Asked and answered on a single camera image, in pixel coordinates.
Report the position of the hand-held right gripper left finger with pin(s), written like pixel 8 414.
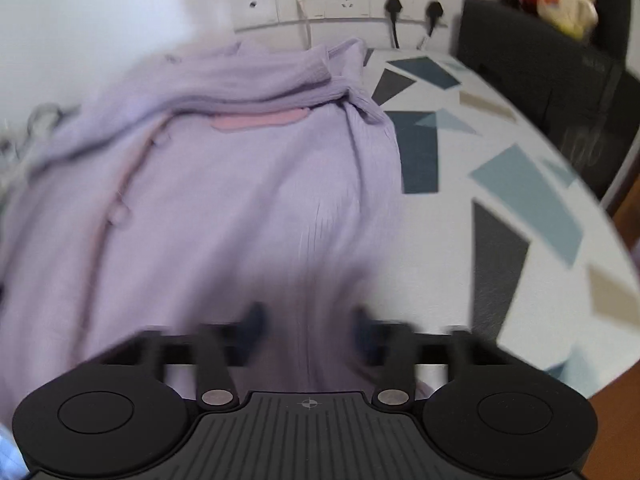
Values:
pixel 252 327

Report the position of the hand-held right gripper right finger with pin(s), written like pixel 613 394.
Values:
pixel 365 335

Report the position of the lilac knit cardigan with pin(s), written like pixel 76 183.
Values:
pixel 225 185

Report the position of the geometric patterned table mat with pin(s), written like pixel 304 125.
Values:
pixel 525 195

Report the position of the black cabinet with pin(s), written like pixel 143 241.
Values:
pixel 540 70

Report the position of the black power plug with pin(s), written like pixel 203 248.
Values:
pixel 393 7
pixel 434 10

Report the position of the red yellow snack bag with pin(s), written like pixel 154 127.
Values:
pixel 565 5

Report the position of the white wall socket strip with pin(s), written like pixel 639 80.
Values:
pixel 260 10

